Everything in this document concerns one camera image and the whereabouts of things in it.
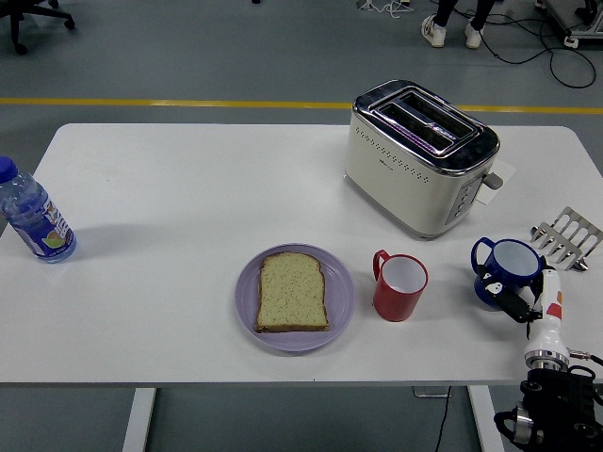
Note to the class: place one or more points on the person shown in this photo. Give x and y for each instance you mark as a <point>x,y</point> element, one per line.
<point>435,30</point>

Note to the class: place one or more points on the grey under-table bracket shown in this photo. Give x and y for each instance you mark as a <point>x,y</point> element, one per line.
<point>424,392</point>

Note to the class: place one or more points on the white table leg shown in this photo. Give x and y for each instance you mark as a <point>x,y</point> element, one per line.
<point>483,409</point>
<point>139,419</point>

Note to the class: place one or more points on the white paper card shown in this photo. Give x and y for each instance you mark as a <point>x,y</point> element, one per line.
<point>506,172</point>

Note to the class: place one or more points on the metal equipment cart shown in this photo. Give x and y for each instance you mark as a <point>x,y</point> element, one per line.
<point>581,16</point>

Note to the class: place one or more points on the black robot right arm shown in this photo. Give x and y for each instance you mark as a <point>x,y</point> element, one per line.
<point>560,400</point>

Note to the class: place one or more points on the black office chair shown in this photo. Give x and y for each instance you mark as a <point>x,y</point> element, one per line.
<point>19,19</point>

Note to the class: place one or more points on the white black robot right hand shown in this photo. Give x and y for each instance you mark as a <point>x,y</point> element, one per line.
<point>549,329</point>

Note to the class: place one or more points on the purple round plate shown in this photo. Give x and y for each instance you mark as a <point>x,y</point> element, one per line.
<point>339,301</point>

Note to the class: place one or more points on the silver metal toast rack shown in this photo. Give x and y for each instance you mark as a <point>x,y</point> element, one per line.
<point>572,235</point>

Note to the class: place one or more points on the cream and chrome toaster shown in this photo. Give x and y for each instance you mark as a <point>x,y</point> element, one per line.
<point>400,188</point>

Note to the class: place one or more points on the slice of toast bread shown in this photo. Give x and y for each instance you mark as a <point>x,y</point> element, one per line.
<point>292,294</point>

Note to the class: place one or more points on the clear water bottle blue cap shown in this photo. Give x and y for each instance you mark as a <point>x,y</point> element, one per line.
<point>37,221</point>

